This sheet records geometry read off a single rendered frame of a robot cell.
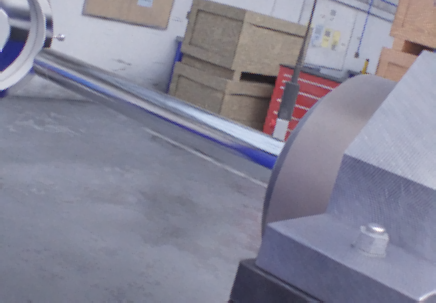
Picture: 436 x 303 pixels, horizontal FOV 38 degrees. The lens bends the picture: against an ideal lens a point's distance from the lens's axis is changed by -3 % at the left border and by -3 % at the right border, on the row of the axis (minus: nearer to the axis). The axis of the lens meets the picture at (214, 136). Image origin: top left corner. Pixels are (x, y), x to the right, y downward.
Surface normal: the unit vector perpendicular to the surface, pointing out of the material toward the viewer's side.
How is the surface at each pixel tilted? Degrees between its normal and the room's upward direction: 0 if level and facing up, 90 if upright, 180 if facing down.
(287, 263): 90
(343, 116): 48
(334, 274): 90
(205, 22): 90
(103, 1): 90
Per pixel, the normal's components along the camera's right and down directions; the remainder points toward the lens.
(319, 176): -0.54, -0.27
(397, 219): -0.63, -0.01
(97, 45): 0.72, 0.32
